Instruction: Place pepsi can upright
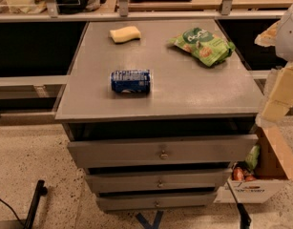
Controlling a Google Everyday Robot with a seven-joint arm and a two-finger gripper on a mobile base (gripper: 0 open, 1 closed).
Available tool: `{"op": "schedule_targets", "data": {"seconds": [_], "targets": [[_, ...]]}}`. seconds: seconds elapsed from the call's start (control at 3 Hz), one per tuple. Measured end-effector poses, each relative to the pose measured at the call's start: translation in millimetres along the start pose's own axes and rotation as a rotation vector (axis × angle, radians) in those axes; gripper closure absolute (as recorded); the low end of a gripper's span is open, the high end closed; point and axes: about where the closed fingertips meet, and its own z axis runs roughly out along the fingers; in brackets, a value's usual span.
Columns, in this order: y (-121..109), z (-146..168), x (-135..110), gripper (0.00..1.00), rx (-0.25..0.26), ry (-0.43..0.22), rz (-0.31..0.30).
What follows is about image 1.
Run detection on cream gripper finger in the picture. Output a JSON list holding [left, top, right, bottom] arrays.
[[262, 68, 293, 122]]

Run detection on bottom grey drawer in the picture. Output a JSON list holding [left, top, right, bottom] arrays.
[[96, 192, 217, 211]]

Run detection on orange snack pack in box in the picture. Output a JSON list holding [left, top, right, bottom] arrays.
[[232, 167, 256, 181]]

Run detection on black stand leg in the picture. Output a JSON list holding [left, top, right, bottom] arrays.
[[227, 181, 252, 229], [23, 179, 48, 229]]

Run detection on grey drawer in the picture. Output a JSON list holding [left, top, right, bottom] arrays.
[[96, 192, 217, 211], [68, 135, 258, 168], [86, 169, 231, 194]]

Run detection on top grey drawer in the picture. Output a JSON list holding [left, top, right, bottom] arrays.
[[68, 135, 258, 168]]

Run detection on middle grey drawer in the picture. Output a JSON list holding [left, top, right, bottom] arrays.
[[86, 169, 231, 194]]

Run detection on green bag in box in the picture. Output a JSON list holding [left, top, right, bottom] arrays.
[[245, 144, 261, 171]]

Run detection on blue pepsi can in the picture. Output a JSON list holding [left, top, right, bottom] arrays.
[[110, 70, 151, 94]]

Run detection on grey drawer cabinet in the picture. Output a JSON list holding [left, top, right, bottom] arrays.
[[55, 19, 262, 198]]

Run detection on black stand leg left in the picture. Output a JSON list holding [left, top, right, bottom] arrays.
[[23, 179, 48, 229]]

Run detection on green snack bag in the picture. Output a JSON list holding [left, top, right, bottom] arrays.
[[169, 28, 236, 67]]

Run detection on black stand leg right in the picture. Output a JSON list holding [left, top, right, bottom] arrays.
[[227, 181, 252, 229]]

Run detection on cardboard box with snacks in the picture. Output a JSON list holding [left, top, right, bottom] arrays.
[[215, 126, 293, 203]]

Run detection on yellow sponge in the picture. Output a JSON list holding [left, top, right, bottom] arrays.
[[110, 26, 141, 43]]

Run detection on black cable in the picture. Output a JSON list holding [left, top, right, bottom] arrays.
[[0, 192, 26, 227]]

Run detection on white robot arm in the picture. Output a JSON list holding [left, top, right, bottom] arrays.
[[261, 4, 293, 122]]

